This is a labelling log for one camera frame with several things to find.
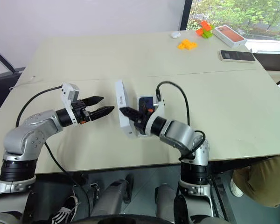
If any yellow toy block cluster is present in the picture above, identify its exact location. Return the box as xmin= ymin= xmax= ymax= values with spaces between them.
xmin=177 ymin=39 xmax=198 ymax=51

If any amber toy block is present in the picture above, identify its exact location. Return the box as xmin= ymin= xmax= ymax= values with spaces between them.
xmin=200 ymin=20 xmax=212 ymax=31

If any white window sill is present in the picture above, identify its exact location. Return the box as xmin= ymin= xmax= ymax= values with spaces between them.
xmin=245 ymin=39 xmax=280 ymax=55

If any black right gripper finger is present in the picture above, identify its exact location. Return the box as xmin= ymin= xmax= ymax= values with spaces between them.
xmin=119 ymin=107 xmax=141 ymax=122

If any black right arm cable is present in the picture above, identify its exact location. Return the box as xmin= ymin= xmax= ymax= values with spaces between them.
xmin=155 ymin=81 xmax=206 ymax=162

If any black shoe with white stripes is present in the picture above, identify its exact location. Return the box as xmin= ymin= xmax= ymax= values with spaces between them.
xmin=51 ymin=196 xmax=81 ymax=224

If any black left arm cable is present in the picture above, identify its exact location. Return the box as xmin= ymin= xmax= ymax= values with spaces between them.
xmin=15 ymin=85 xmax=91 ymax=217

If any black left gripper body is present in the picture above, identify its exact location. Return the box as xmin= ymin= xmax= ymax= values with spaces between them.
xmin=71 ymin=99 xmax=92 ymax=125

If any grey robot leg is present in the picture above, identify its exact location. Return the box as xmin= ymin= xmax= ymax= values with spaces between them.
xmin=91 ymin=174 xmax=135 ymax=224
xmin=154 ymin=183 xmax=178 ymax=224

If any phone box with orange print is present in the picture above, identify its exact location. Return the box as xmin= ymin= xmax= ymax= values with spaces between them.
xmin=212 ymin=25 xmax=247 ymax=49

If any black metal frame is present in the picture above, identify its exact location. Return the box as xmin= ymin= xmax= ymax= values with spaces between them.
xmin=0 ymin=42 xmax=26 ymax=123

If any white phone box lid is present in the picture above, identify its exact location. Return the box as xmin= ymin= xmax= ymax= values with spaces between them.
xmin=114 ymin=79 xmax=134 ymax=139

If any black window frame post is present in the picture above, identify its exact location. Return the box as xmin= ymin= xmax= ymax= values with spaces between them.
xmin=180 ymin=0 xmax=193 ymax=31

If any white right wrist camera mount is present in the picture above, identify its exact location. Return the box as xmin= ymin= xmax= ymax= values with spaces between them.
xmin=144 ymin=96 xmax=166 ymax=136

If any white phone box base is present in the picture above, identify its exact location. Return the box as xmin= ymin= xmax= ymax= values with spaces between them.
xmin=136 ymin=94 xmax=160 ymax=139

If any khaki trouser leg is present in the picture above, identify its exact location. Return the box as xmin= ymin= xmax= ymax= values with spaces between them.
xmin=231 ymin=154 xmax=280 ymax=209

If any black table leg with bracket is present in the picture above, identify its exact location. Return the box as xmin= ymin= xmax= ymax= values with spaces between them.
xmin=209 ymin=174 xmax=237 ymax=224
xmin=89 ymin=182 xmax=101 ymax=211

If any dark blue smartphone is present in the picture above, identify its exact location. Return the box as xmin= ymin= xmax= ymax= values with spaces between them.
xmin=139 ymin=96 xmax=155 ymax=112

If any grey left robot leg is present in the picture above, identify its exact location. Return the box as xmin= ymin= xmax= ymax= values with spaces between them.
xmin=91 ymin=174 xmax=135 ymax=224

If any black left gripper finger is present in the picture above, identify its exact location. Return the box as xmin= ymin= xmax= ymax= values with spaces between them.
xmin=81 ymin=95 xmax=105 ymax=106
xmin=89 ymin=105 xmax=115 ymax=121

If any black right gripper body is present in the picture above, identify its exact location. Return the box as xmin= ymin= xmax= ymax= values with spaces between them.
xmin=133 ymin=105 xmax=154 ymax=135

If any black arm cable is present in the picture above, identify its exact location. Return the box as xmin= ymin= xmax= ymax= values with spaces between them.
xmin=155 ymin=81 xmax=206 ymax=162
xmin=15 ymin=85 xmax=91 ymax=217

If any grey right robot leg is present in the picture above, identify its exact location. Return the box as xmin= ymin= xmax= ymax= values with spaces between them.
xmin=154 ymin=183 xmax=178 ymax=224

